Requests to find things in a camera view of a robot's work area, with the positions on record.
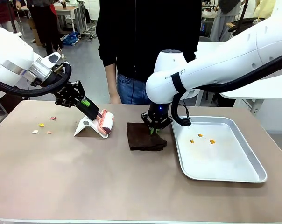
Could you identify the white lint roller stand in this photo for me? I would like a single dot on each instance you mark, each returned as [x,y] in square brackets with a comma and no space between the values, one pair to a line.
[83,127]

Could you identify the silver metal tray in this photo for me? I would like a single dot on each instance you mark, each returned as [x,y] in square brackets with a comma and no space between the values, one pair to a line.
[225,163]

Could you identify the blue jeans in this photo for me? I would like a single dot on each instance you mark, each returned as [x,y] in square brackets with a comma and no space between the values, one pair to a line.
[131,89]

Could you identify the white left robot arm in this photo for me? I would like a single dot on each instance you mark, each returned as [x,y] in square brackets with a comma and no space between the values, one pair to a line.
[10,58]

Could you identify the bystander in yellow top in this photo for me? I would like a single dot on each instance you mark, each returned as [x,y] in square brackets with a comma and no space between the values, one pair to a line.
[265,9]

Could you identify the dark brown cloth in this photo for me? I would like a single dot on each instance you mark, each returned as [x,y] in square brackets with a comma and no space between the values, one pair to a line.
[141,137]

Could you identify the black sweater torso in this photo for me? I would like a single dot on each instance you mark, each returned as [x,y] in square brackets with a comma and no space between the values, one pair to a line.
[150,35]

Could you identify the bystander in dark red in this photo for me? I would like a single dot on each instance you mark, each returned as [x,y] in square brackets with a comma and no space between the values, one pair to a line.
[2,10]

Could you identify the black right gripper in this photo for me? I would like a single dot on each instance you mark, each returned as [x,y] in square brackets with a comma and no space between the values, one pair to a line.
[159,109]

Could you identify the red paper scrap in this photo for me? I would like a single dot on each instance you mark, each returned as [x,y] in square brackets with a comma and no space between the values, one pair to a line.
[53,118]

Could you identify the cardboard box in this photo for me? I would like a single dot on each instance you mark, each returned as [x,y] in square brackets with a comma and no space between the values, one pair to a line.
[36,32]

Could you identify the bystander in black clothes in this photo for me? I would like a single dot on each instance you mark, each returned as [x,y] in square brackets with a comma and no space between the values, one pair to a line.
[46,23]

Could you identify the peach paper scrap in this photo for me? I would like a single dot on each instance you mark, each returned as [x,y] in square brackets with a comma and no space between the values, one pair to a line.
[49,132]

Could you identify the white side table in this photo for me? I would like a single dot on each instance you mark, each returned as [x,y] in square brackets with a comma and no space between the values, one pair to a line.
[267,89]

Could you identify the person's right forearm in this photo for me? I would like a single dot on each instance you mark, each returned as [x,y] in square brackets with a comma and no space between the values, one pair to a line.
[110,79]

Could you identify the blue plastic bag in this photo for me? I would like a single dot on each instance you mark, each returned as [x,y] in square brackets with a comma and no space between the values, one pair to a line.
[71,39]

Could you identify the white paper scrap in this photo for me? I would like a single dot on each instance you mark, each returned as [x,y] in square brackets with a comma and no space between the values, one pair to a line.
[35,132]

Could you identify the black office chair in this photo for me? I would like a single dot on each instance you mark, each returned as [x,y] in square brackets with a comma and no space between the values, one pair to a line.
[246,24]

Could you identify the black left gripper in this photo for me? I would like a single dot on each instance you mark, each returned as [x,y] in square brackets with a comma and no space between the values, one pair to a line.
[64,94]

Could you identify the bystander in grey clothes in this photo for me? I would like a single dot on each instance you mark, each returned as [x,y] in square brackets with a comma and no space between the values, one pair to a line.
[226,18]

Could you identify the wooden top background table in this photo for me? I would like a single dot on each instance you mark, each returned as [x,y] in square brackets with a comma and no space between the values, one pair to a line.
[69,14]

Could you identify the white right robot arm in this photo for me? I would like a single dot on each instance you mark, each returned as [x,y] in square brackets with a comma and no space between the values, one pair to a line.
[225,60]

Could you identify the person's right hand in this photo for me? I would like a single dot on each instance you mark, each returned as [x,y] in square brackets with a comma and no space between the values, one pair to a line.
[115,99]

